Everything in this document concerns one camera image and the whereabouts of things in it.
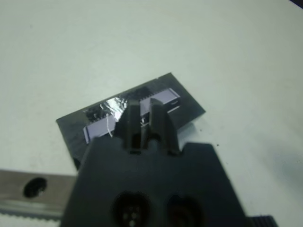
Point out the black box lid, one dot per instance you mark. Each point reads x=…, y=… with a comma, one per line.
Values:
x=165, y=94

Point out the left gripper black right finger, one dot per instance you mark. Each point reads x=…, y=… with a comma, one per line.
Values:
x=162, y=127

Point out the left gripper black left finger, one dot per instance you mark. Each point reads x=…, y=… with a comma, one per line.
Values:
x=131, y=127

